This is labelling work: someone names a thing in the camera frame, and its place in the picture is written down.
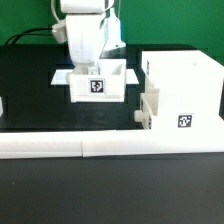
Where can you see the white drawer cabinet box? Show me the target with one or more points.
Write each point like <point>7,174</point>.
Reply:
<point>190,85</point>

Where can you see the white marker sheet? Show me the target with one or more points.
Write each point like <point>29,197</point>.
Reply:
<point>59,77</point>

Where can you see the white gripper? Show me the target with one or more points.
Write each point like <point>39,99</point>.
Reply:
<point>87,35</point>

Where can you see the white front barrier rail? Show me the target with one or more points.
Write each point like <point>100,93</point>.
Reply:
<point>108,143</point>

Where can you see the white left edge block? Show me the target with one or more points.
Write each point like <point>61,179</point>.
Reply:
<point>1,107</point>

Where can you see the white front drawer tray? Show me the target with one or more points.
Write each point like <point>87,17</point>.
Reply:
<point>148,108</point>

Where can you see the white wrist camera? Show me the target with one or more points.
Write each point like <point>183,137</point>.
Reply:
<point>59,32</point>

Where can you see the white drawer tray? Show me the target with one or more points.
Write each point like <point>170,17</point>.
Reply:
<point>107,85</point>
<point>148,108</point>

